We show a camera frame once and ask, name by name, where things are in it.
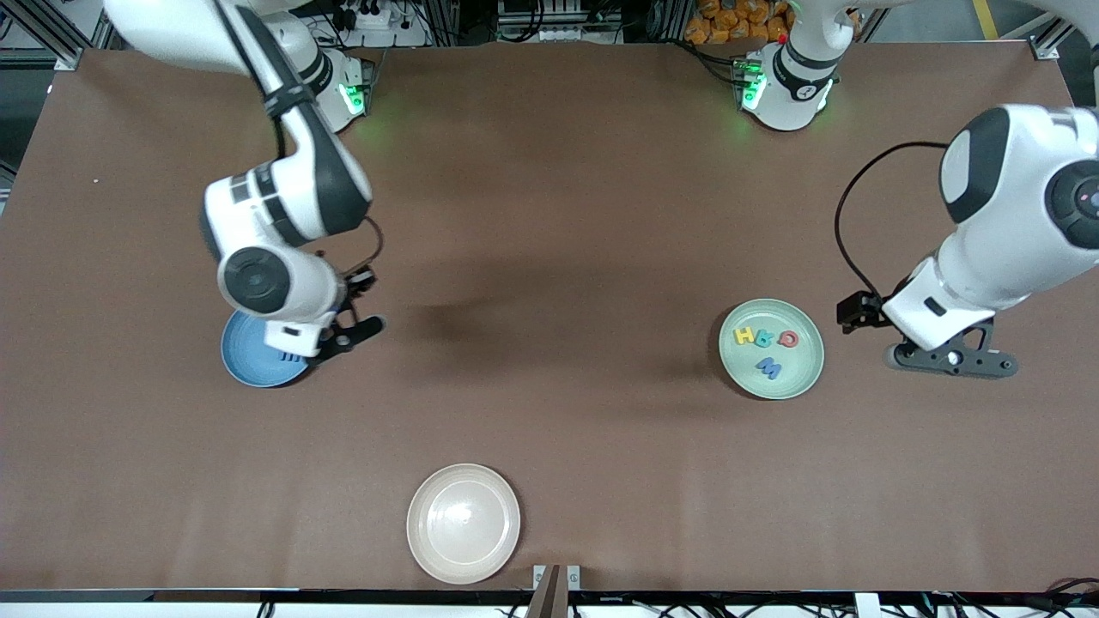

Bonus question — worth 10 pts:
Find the pale green plate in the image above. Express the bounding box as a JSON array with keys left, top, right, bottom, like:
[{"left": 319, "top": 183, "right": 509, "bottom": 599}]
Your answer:
[{"left": 719, "top": 298, "right": 826, "bottom": 401}]

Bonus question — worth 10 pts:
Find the blue plate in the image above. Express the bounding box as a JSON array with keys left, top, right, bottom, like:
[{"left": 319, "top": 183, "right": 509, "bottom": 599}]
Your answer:
[{"left": 221, "top": 309, "right": 312, "bottom": 389}]

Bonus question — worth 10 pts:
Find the white power strip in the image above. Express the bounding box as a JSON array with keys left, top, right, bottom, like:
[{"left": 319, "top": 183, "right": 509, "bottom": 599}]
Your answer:
[{"left": 337, "top": 0, "right": 430, "bottom": 49}]

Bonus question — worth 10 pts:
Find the beige plate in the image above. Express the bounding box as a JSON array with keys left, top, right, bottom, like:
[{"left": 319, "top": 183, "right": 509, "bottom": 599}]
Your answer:
[{"left": 406, "top": 463, "right": 522, "bottom": 586}]

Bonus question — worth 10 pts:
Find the pile of orange items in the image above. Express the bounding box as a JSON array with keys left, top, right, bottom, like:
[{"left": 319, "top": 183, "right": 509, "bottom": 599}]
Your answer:
[{"left": 685, "top": 0, "right": 791, "bottom": 45}]

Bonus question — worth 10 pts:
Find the black equipment rack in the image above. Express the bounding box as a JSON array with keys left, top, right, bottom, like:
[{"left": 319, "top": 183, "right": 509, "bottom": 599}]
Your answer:
[{"left": 496, "top": 0, "right": 623, "bottom": 44}]

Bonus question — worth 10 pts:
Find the aluminium frame profile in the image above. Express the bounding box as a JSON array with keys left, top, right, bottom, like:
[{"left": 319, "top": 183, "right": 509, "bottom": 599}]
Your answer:
[
  {"left": 0, "top": 0, "right": 117, "bottom": 71},
  {"left": 1030, "top": 17, "right": 1074, "bottom": 61}
]

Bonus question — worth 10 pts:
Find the metal camera post bracket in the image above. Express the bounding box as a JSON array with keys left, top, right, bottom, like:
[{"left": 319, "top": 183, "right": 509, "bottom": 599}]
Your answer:
[{"left": 532, "top": 563, "right": 583, "bottom": 618}]

